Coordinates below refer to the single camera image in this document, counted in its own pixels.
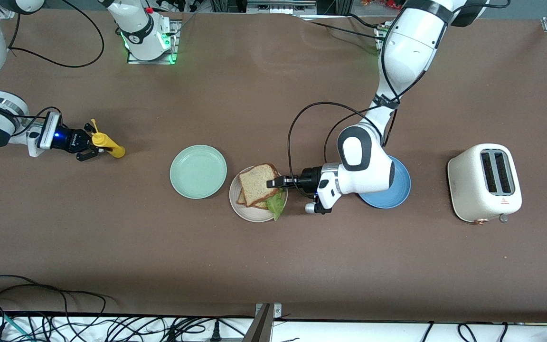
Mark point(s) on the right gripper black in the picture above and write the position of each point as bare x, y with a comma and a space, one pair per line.
70, 139

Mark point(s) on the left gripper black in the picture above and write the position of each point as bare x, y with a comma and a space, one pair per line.
305, 182

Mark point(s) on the yellow squeeze bottle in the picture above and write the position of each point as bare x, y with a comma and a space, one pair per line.
109, 145

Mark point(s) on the green lettuce leaf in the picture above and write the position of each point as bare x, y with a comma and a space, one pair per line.
277, 204

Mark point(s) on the brown bread slice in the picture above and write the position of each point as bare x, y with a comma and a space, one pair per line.
257, 183
241, 200

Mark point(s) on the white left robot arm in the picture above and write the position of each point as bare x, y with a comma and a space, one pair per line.
411, 47

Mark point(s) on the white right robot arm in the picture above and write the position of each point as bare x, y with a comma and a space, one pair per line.
140, 28

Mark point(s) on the beige round plate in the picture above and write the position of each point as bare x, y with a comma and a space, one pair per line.
254, 216

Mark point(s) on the green round plate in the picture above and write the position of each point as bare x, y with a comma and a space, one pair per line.
197, 172

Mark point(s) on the blue round plate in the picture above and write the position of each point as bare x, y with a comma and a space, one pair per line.
397, 197

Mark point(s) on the white lower bench ledge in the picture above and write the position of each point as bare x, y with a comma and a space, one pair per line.
349, 332

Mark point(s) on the black power plug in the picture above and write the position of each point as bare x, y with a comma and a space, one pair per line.
215, 335

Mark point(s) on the white two-slot toaster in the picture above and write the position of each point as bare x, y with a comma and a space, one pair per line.
468, 190

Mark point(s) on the red orange packet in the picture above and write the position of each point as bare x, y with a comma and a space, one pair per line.
387, 4

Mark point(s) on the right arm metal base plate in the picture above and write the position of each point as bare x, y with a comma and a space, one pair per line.
152, 62

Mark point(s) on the silver angle bracket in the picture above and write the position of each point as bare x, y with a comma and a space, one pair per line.
277, 311

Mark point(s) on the dark metal mount post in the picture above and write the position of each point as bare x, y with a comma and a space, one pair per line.
257, 330

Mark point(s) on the aluminium frame with sockets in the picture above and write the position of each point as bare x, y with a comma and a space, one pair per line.
280, 5

